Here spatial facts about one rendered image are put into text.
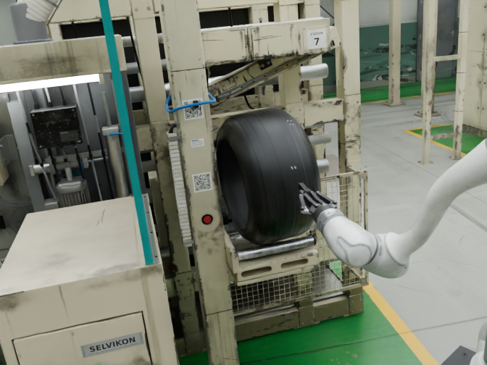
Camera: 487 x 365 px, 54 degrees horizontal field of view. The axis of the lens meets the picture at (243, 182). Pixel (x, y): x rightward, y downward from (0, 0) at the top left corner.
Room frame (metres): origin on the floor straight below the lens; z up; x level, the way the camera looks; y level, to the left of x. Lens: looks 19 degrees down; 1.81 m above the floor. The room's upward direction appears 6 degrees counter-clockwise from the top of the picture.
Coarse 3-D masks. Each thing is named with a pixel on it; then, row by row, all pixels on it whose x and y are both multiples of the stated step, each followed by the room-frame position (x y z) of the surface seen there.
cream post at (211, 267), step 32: (160, 0) 1.77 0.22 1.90; (192, 0) 1.79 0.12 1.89; (192, 32) 1.79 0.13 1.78; (192, 64) 1.78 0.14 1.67; (192, 96) 1.78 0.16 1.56; (192, 128) 1.78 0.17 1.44; (192, 160) 1.77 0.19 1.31; (192, 192) 1.77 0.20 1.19; (192, 224) 1.77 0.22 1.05; (224, 256) 1.79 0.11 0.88; (224, 288) 1.79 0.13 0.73; (224, 320) 1.78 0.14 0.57; (224, 352) 1.78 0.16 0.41
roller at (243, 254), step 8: (288, 240) 1.79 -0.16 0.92; (296, 240) 1.79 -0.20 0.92; (304, 240) 1.80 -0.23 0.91; (312, 240) 1.80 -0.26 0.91; (248, 248) 1.76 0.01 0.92; (256, 248) 1.76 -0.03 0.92; (264, 248) 1.76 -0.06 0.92; (272, 248) 1.76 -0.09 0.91; (280, 248) 1.77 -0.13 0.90; (288, 248) 1.77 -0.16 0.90; (296, 248) 1.79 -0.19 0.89; (240, 256) 1.73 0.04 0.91; (248, 256) 1.73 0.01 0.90; (256, 256) 1.74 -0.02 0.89
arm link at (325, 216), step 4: (324, 212) 1.33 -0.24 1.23; (328, 212) 1.32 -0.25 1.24; (332, 212) 1.32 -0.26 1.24; (336, 212) 1.32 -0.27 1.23; (340, 212) 1.33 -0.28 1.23; (320, 216) 1.33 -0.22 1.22; (324, 216) 1.32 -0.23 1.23; (328, 216) 1.31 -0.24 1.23; (332, 216) 1.30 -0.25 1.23; (336, 216) 1.30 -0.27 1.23; (344, 216) 1.31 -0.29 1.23; (320, 220) 1.32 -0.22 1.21; (324, 220) 1.30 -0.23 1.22; (328, 220) 1.29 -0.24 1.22; (320, 224) 1.31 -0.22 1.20; (324, 224) 1.29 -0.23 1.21; (320, 228) 1.31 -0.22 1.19
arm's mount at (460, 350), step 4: (460, 348) 1.26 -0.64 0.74; (464, 348) 1.26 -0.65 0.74; (456, 352) 1.24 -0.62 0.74; (460, 352) 1.24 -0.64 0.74; (464, 352) 1.24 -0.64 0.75; (468, 352) 1.24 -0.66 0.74; (472, 352) 1.24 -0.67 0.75; (452, 356) 1.23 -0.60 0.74; (456, 356) 1.23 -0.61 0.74; (460, 356) 1.22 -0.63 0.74; (464, 356) 1.22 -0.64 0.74; (468, 356) 1.22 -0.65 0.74; (472, 356) 1.22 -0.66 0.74; (448, 360) 1.21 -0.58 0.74; (452, 360) 1.21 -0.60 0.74; (456, 360) 1.21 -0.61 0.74; (460, 360) 1.21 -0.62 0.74; (464, 360) 1.21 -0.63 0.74; (468, 360) 1.20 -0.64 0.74; (444, 364) 1.20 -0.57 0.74; (448, 364) 1.20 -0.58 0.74; (452, 364) 1.19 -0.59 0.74; (456, 364) 1.19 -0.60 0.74; (460, 364) 1.19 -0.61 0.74; (464, 364) 1.19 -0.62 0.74; (468, 364) 1.19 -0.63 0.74
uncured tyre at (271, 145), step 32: (224, 128) 1.90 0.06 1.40; (256, 128) 1.78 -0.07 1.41; (288, 128) 1.79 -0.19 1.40; (224, 160) 2.13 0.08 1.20; (256, 160) 1.68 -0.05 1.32; (288, 160) 1.70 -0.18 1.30; (224, 192) 2.05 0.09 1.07; (256, 192) 1.65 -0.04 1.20; (288, 192) 1.66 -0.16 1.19; (320, 192) 1.74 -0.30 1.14; (256, 224) 1.68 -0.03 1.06; (288, 224) 1.69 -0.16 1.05
